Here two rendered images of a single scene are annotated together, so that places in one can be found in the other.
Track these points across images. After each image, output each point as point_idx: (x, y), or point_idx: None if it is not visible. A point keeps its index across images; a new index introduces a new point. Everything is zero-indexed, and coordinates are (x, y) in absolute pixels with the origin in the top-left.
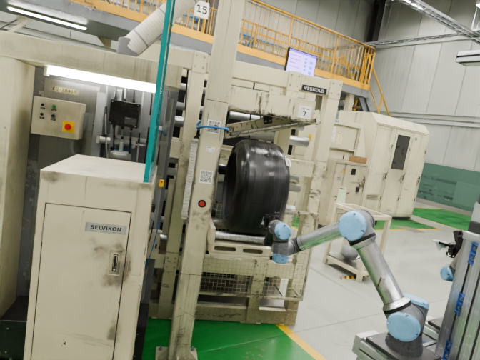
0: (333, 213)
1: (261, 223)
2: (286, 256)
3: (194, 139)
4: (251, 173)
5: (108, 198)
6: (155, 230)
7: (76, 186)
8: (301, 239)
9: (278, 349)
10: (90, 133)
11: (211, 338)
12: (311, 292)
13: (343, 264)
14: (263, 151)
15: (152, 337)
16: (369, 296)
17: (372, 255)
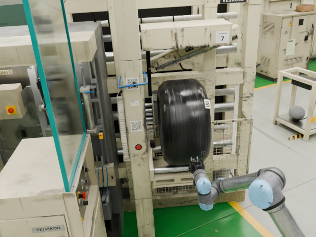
0: (279, 80)
1: (190, 162)
2: (210, 204)
3: (118, 97)
4: (173, 125)
5: (42, 209)
6: (108, 164)
7: (14, 206)
8: (223, 185)
9: (230, 228)
10: (33, 101)
11: (175, 225)
12: (260, 161)
13: (290, 125)
14: (182, 98)
15: (129, 231)
16: (315, 155)
17: (281, 220)
